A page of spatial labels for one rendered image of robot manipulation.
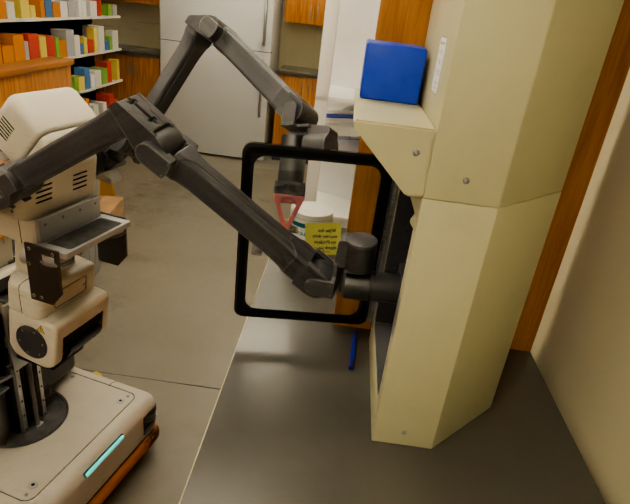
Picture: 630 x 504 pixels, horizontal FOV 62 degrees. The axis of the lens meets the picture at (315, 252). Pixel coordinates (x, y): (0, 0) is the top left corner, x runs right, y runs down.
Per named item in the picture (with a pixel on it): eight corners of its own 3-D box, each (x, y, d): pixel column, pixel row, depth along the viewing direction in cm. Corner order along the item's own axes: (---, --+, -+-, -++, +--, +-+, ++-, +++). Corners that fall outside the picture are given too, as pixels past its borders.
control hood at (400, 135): (405, 146, 105) (414, 94, 101) (422, 199, 76) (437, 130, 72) (348, 138, 106) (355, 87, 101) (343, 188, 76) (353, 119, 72)
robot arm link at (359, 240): (315, 270, 106) (303, 293, 99) (319, 219, 101) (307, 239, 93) (374, 282, 104) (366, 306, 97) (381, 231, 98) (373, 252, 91)
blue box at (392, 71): (412, 96, 99) (421, 45, 95) (417, 105, 90) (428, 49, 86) (359, 89, 99) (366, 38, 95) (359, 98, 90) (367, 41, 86)
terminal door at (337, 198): (365, 325, 122) (396, 156, 105) (233, 315, 119) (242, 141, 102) (365, 323, 123) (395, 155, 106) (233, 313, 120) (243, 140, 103)
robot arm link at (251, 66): (223, 50, 141) (194, 28, 132) (236, 32, 140) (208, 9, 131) (311, 140, 120) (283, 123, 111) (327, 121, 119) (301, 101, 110)
